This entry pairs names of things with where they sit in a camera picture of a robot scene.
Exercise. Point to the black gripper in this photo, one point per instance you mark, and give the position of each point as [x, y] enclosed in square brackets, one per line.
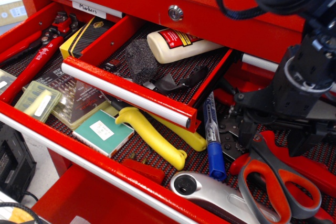
[304, 75]

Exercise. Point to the orange grey handled scissors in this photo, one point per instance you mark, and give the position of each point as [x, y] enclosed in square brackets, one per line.
[277, 176]

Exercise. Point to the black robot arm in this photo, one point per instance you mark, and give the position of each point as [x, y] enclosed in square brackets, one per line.
[318, 14]

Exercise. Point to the large open red drawer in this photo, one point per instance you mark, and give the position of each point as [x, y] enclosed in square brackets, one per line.
[98, 188]

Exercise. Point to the silver drawer lock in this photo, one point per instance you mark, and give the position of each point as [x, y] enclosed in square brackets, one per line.
[175, 13]

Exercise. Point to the small open red drawer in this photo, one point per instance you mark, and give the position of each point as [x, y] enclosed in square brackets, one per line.
[181, 107]

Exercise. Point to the blue whiteboard marker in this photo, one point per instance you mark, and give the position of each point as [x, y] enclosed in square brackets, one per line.
[214, 149]

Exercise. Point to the silver utility knife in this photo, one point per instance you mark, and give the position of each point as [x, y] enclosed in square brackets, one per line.
[212, 195]

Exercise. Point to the black tape scrap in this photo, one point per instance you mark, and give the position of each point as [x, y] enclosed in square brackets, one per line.
[167, 84]

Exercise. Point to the small red plug adapter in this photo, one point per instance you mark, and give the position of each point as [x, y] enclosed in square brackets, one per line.
[154, 174]

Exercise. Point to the white glue bottle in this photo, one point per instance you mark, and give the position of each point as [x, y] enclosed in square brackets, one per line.
[170, 45]

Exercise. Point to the black foam block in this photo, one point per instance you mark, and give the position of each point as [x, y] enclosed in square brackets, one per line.
[140, 61]

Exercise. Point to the red tool chest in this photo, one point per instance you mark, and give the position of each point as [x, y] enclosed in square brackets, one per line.
[266, 36]

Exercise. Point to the green small box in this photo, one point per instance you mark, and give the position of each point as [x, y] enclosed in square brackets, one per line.
[101, 133]

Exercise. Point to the small red black connector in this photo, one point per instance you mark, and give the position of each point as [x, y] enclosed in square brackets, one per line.
[111, 65]

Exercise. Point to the drill bit set case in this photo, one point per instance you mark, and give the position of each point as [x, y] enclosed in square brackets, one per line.
[78, 100]

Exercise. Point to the black yellow box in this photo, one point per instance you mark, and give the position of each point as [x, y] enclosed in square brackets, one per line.
[84, 37]

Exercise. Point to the small yellowish plastic case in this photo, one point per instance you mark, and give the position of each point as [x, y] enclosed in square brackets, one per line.
[38, 101]

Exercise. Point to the black electronic device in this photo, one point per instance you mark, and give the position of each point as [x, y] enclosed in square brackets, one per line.
[17, 163]

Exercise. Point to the clear plastic case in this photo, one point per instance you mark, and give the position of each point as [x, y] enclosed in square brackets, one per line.
[6, 79]

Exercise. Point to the red handled pliers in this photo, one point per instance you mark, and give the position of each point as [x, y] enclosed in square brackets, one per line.
[226, 88]

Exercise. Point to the yellow handled pliers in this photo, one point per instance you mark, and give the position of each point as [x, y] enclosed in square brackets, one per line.
[132, 116]

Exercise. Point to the red handled wire stripper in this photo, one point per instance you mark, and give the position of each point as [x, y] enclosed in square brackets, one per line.
[44, 43]

